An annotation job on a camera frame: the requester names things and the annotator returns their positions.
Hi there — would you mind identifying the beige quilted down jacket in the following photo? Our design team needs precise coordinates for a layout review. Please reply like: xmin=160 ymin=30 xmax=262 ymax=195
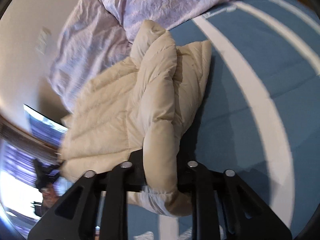
xmin=59 ymin=20 xmax=212 ymax=217

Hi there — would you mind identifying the window with purple curtain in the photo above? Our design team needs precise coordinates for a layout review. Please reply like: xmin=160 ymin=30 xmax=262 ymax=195
xmin=1 ymin=105 xmax=67 ymax=238

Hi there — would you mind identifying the blue white striped bed sheet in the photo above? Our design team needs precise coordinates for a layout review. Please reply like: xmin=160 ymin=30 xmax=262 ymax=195
xmin=94 ymin=0 xmax=320 ymax=240

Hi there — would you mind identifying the lilac crumpled duvet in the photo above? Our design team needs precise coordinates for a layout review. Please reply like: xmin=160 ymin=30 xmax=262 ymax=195
xmin=48 ymin=0 xmax=231 ymax=112

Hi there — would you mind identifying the white wall air conditioner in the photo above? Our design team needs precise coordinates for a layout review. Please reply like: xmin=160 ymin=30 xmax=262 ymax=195
xmin=35 ymin=27 xmax=51 ymax=55

